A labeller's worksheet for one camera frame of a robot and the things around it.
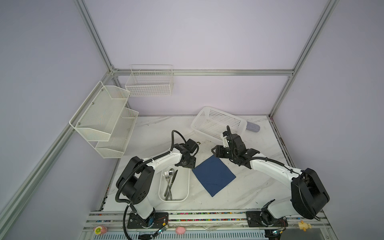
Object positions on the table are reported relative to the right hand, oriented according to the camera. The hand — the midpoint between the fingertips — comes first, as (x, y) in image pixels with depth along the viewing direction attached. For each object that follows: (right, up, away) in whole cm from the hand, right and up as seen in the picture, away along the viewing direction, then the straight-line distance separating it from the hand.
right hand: (213, 150), depth 85 cm
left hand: (-16, -9, +4) cm, 19 cm away
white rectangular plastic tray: (-19, -22, +2) cm, 29 cm away
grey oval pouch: (+33, +14, +26) cm, 44 cm away
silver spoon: (-25, -14, +3) cm, 29 cm away
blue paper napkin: (+1, -16, +4) cm, 16 cm away
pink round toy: (-17, -36, -15) cm, 43 cm away
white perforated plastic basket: (+2, +17, +30) cm, 34 cm away
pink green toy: (-54, -34, -18) cm, 66 cm away
